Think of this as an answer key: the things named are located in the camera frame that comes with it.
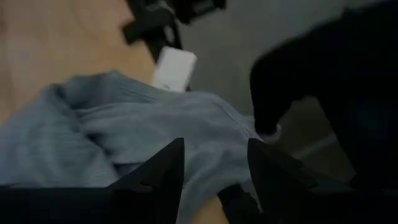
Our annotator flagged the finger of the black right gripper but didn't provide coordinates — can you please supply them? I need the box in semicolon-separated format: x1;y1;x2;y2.
250;43;315;136

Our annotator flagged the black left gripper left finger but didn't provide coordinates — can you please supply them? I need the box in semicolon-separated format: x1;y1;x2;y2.
0;138;186;224

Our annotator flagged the grey Reebok t-shirt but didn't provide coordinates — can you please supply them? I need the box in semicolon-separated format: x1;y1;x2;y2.
0;70;265;224

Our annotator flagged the white paper shirt tag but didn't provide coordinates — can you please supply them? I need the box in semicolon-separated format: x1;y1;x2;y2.
151;46;198;93

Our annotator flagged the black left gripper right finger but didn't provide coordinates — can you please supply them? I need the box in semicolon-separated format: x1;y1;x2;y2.
247;138;398;224

